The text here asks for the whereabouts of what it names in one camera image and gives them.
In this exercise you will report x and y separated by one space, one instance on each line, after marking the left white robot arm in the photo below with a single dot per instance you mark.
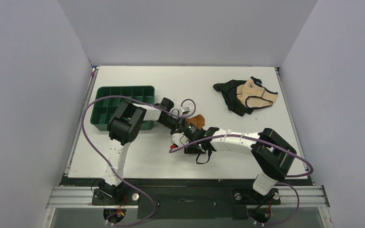
123 127

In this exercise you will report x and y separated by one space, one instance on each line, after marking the black patterned underwear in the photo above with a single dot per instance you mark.
228 91

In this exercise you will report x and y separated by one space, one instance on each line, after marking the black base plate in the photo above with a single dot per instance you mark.
199 199

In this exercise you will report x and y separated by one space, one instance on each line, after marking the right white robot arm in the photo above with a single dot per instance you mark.
273 154

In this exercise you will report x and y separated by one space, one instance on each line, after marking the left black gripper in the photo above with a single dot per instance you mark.
180 122

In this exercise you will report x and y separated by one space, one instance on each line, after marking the beige underwear with dark trim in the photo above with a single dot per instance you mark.
253 95

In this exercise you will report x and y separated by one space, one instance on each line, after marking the aluminium frame rail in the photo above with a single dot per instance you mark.
74 198

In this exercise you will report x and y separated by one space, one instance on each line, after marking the green compartment tray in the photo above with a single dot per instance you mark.
103 110

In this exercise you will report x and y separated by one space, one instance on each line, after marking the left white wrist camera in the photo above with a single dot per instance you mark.
184 110

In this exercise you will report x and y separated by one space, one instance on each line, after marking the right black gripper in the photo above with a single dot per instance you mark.
194 149

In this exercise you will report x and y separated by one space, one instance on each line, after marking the brown underwear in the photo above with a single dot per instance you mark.
198 121

